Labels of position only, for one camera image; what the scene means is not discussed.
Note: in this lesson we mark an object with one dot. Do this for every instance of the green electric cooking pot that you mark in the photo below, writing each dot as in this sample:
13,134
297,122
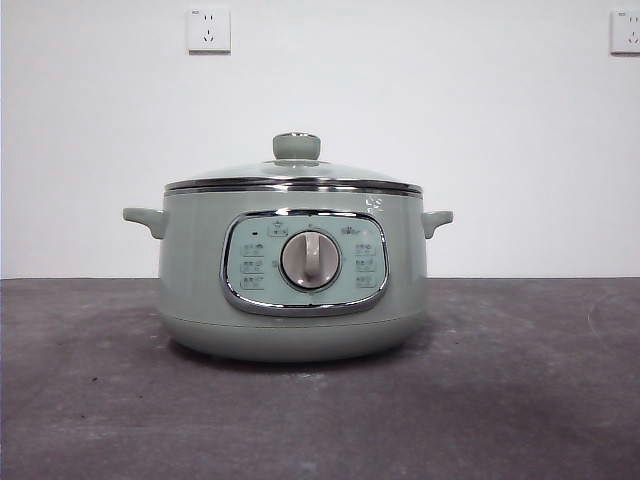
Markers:
200,280

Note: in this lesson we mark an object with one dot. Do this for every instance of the white wall socket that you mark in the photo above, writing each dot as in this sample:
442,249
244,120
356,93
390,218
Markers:
626,32
210,30

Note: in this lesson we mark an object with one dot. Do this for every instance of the glass lid with green knob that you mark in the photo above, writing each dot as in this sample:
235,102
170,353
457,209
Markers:
296,146

